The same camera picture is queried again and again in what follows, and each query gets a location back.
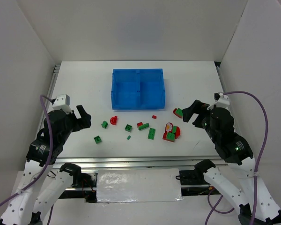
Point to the white foil sheet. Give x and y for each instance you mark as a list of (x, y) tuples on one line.
[(135, 186)]

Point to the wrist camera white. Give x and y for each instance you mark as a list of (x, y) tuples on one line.
[(221, 101), (62, 102)]

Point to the green stepped lego brick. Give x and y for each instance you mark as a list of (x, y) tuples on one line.
[(143, 126)]

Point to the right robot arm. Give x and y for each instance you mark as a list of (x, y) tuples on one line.
[(253, 202)]

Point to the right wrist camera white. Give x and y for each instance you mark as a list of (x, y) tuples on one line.
[(221, 101)]

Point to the red arch lego piece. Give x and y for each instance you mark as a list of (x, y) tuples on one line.
[(113, 120)]

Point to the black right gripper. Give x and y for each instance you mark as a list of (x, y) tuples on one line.
[(198, 114)]

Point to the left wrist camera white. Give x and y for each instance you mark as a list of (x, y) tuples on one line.
[(62, 102)]

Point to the flower lego stack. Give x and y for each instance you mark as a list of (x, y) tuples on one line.
[(170, 128)]

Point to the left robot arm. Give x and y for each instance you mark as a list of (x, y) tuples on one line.
[(29, 204)]

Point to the green square lego brick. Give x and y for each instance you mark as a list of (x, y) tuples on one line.
[(180, 110)]

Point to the red green lego stack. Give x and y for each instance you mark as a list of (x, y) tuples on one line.
[(168, 136)]

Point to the blue two-compartment bin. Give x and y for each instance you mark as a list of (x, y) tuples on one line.
[(138, 89)]

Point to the green 2x4 lego plate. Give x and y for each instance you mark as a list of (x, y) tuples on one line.
[(151, 133)]

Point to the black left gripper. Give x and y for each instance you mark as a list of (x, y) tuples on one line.
[(76, 121)]

